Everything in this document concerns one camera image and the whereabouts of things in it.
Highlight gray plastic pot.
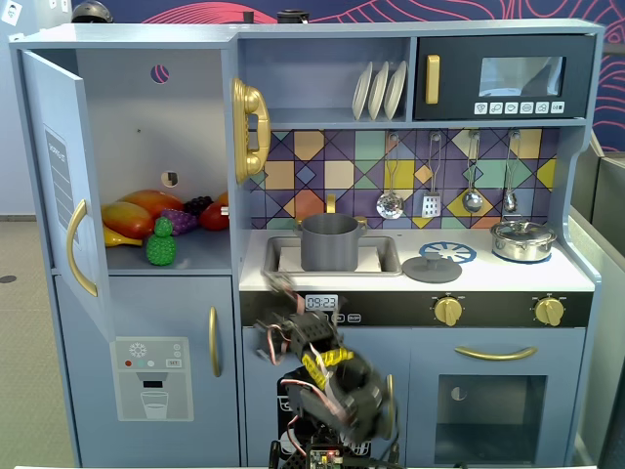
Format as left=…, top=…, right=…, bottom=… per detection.
left=292, top=213, right=368, bottom=273

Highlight metal slotted spatula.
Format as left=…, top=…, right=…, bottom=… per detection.
left=421, top=131, right=443, bottom=219

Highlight green toy pineapple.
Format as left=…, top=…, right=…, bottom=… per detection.
left=146, top=216, right=178, bottom=268

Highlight white toy plate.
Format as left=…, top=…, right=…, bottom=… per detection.
left=367, top=61, right=391, bottom=121
left=383, top=60, right=408, bottom=121
left=352, top=62, right=375, bottom=121

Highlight robot controller circuit board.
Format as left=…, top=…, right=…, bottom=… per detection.
left=306, top=445, right=343, bottom=469

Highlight blue toy kitchen unit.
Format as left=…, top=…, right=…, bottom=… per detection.
left=8, top=19, right=606, bottom=468

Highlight metal ladle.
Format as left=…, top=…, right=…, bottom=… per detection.
left=461, top=130, right=484, bottom=214

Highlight yellow red mango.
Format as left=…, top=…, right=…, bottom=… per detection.
left=101, top=201, right=156, bottom=240

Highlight gold stove knob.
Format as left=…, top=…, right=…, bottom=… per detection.
left=433, top=295, right=465, bottom=326
left=533, top=295, right=567, bottom=327

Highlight digital clock display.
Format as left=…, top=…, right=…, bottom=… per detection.
left=305, top=293, right=339, bottom=312

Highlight gold oven handle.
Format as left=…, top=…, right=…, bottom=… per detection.
left=454, top=345, right=538, bottom=362

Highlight gold straight fridge handle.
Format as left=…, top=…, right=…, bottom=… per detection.
left=208, top=306, right=222, bottom=378

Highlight yellow spiral cable wrap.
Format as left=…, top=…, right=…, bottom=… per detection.
left=301, top=347, right=354, bottom=390

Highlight large red orange mango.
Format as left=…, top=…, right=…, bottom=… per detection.
left=119, top=189, right=186, bottom=219

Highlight purple toy grapes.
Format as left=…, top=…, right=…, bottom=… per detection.
left=160, top=208, right=199, bottom=236

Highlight blue cabinet door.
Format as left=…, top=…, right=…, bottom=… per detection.
left=19, top=48, right=116, bottom=348

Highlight gray pot lid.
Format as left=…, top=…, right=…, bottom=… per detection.
left=401, top=255, right=463, bottom=283

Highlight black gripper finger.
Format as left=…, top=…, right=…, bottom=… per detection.
left=254, top=339, right=290, bottom=366
left=254, top=317, right=290, bottom=342

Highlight gold microwave handle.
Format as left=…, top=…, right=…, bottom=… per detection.
left=424, top=54, right=440, bottom=106

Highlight metal spoon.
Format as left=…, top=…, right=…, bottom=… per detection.
left=502, top=130, right=521, bottom=214

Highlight steel pot with lid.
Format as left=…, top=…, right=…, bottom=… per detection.
left=489, top=219, right=558, bottom=262

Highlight gold curved door handle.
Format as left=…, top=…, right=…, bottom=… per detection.
left=66, top=198, right=99, bottom=298

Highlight black toy microwave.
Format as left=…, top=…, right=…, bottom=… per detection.
left=413, top=34, right=598, bottom=121

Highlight dark toy grapes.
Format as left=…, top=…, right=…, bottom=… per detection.
left=183, top=195, right=215, bottom=217

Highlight blue burner ring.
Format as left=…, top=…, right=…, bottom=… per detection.
left=418, top=241, right=478, bottom=265

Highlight water dispenser sticker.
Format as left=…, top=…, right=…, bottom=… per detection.
left=109, top=336, right=195, bottom=422

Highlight black helmet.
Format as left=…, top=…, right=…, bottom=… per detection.
left=70, top=0, right=114, bottom=24

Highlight yellow toy banana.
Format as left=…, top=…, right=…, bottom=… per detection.
left=104, top=227, right=145, bottom=249

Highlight gold toy telephone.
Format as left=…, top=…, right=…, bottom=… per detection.
left=230, top=77, right=271, bottom=185

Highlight metal skimmer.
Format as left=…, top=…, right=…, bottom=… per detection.
left=375, top=131, right=405, bottom=220

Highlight gray toy sink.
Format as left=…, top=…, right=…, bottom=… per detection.
left=263, top=235, right=402, bottom=278

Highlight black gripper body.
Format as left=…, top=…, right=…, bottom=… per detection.
left=285, top=311, right=344, bottom=359

